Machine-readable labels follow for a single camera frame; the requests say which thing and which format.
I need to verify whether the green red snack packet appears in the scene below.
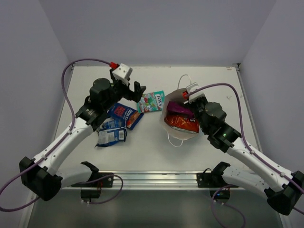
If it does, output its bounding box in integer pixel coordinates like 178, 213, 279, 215
137, 90, 165, 113

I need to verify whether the blue red snack packet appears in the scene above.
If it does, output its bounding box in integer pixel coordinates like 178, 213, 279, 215
108, 103, 143, 130

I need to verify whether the light blue paper bag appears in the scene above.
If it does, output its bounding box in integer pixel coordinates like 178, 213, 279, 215
160, 80, 200, 147

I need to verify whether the blue Kettle chips bag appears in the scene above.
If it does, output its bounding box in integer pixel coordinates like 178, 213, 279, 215
96, 117, 127, 147

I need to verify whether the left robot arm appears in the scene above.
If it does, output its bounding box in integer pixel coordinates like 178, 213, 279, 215
19, 64, 146, 201

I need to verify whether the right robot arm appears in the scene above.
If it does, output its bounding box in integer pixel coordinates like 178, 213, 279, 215
184, 95, 304, 216

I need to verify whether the orange red chips bag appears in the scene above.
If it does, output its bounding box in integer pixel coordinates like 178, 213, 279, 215
164, 114, 200, 134

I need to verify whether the purple snack packet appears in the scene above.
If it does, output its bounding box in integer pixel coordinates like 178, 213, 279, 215
167, 101, 194, 118

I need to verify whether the right base control box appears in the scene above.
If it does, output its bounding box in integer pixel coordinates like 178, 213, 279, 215
212, 188, 230, 203

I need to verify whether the base control box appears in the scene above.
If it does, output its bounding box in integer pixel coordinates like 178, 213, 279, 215
212, 188, 230, 203
80, 189, 101, 202

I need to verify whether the left base control box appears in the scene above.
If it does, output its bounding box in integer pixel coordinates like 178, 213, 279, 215
80, 189, 101, 202

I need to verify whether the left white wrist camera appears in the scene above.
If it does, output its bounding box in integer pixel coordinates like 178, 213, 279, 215
112, 64, 133, 86

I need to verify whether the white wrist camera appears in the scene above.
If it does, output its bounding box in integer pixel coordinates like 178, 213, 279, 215
183, 82, 205, 104
112, 64, 133, 86

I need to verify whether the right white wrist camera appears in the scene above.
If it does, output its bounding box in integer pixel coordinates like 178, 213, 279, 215
183, 82, 205, 104

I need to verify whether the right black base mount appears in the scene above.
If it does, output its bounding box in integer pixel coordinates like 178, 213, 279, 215
196, 168, 228, 188

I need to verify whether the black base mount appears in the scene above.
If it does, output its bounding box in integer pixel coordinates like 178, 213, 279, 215
71, 161, 114, 189
196, 168, 228, 188

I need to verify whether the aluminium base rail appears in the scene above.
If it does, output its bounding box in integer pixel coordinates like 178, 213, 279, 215
30, 170, 262, 190

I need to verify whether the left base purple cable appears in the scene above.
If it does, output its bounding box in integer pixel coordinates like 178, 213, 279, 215
78, 174, 124, 205

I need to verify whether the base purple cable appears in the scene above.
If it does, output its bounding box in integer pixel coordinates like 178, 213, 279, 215
78, 174, 124, 205
211, 184, 246, 228

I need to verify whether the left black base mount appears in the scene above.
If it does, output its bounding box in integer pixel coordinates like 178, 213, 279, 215
71, 161, 114, 189

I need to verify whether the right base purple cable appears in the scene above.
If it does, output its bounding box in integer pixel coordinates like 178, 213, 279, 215
211, 184, 246, 228

